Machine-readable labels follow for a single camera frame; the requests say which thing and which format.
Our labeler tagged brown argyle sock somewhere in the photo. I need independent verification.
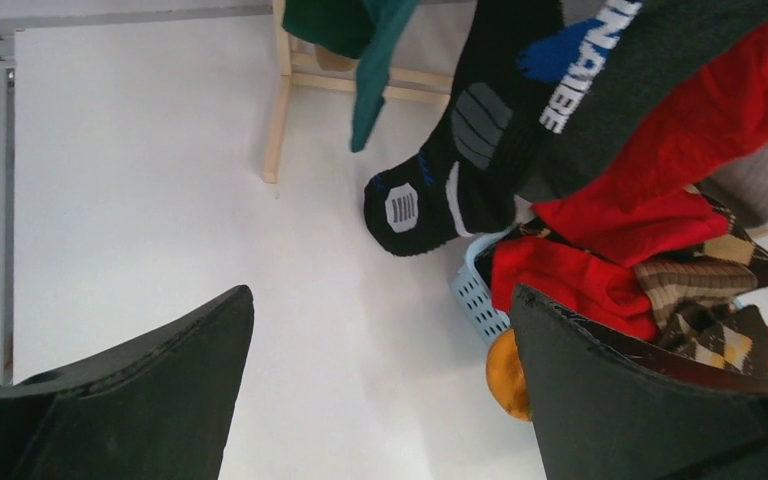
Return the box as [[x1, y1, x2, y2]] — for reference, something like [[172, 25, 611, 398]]
[[658, 302, 768, 380]]

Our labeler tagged light blue plastic basket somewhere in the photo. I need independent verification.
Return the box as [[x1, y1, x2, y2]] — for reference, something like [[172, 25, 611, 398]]
[[450, 228, 511, 347]]

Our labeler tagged wooden hanger rack frame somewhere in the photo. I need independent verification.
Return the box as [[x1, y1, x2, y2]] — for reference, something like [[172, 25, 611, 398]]
[[261, 0, 768, 240]]

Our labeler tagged dark grey hanging sock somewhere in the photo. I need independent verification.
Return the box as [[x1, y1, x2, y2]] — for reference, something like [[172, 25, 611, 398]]
[[517, 1, 768, 203]]

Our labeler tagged red sock in basket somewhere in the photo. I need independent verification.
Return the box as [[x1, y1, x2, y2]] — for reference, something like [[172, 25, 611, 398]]
[[490, 191, 728, 341]]

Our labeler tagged orange sock toe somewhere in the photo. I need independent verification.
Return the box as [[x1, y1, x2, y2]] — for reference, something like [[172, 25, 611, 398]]
[[485, 328, 533, 422]]

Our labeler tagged white red hanging sock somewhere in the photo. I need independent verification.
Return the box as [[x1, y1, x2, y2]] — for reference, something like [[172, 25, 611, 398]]
[[533, 3, 768, 233]]

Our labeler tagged black sport sock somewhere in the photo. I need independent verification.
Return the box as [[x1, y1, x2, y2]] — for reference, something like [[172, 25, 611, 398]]
[[363, 0, 644, 258]]

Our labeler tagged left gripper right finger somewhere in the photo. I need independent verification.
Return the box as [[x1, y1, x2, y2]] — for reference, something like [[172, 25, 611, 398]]
[[509, 285, 768, 479]]

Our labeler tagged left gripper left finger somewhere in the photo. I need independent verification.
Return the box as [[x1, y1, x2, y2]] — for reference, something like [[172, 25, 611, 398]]
[[0, 285, 254, 479]]

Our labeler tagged green hanging sock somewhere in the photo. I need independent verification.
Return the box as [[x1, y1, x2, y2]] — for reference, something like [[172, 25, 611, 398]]
[[282, 0, 419, 153]]

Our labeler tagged brown striped sock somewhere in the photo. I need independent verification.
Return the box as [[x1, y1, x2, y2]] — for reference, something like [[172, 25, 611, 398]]
[[632, 231, 768, 331]]

